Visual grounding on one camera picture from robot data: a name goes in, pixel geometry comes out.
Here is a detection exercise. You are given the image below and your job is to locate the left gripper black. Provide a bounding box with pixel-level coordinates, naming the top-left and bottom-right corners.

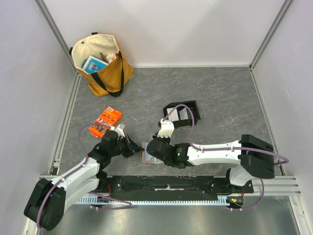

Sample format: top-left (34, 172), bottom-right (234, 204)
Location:
top-left (110, 134), bottom-right (144, 158)

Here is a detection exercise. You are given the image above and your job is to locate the brown leather card holder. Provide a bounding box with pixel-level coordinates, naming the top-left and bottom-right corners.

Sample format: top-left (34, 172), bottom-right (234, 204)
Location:
top-left (142, 142), bottom-right (163, 164)

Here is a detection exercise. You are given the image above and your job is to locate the black plastic bin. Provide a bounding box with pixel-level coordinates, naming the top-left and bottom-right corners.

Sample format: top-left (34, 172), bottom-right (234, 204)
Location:
top-left (163, 100), bottom-right (201, 128)

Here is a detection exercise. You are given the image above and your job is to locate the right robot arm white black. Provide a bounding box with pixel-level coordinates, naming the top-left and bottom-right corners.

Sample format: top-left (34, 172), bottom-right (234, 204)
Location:
top-left (146, 134), bottom-right (275, 193)

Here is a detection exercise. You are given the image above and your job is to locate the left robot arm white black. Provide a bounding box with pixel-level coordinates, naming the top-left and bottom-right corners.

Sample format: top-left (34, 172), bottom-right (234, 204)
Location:
top-left (23, 131), bottom-right (144, 231)

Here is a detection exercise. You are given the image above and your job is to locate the white card stack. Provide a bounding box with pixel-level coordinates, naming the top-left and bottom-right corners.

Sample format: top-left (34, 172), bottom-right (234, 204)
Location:
top-left (167, 108), bottom-right (179, 122)

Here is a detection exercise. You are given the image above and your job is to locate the orange product box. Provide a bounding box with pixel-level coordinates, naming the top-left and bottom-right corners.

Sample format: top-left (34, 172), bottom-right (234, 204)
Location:
top-left (89, 106), bottom-right (123, 138)

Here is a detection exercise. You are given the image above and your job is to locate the mustard canvas tote bag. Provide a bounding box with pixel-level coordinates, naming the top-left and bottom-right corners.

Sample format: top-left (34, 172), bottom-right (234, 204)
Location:
top-left (69, 33), bottom-right (134, 97)

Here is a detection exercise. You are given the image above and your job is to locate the blue white book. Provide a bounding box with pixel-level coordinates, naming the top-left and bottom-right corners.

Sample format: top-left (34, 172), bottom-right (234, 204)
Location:
top-left (82, 55), bottom-right (108, 74)

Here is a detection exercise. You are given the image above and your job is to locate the brown item in bag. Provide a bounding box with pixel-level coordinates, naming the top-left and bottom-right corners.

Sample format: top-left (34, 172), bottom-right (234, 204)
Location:
top-left (100, 53), bottom-right (108, 63)

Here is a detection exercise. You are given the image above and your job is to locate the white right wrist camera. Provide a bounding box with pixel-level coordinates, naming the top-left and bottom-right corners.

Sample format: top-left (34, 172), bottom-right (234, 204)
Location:
top-left (153, 119), bottom-right (175, 139)

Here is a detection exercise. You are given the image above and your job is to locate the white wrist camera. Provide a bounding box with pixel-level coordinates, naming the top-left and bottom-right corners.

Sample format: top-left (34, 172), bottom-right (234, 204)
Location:
top-left (110, 123), bottom-right (125, 138)
top-left (153, 119), bottom-right (175, 139)

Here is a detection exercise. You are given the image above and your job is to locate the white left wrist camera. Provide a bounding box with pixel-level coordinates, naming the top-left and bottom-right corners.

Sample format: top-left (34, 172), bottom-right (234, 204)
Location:
top-left (110, 123), bottom-right (125, 138)

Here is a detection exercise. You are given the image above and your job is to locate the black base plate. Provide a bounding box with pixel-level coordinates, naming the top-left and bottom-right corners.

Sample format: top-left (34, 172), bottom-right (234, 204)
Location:
top-left (95, 176), bottom-right (254, 201)

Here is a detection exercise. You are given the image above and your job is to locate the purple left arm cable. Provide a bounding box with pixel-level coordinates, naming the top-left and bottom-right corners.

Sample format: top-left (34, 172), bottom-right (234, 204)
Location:
top-left (36, 123), bottom-right (134, 230)

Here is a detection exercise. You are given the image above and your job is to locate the slotted cable duct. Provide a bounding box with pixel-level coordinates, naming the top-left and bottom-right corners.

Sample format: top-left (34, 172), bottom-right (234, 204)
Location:
top-left (74, 194), bottom-right (243, 207)

